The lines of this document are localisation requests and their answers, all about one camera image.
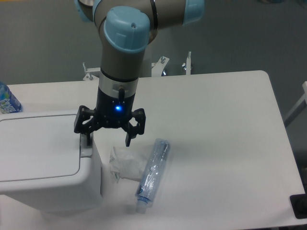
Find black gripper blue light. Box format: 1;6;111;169
74;89;146;147

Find white push-button trash can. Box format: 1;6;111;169
0;110;103;212

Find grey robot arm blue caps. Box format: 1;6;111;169
74;0;205;146

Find crumpled white paper wrapper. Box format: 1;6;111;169
109;146;150;183

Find empty clear plastic bottle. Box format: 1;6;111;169
135;138;170;214

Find blue labelled water bottle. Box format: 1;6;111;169
0;82;23;114

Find black device at table edge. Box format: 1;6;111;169
290;194;307;219

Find white metal clamp frame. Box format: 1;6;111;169
83;51;193;81

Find white frame at right edge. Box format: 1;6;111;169
283;81;307;127

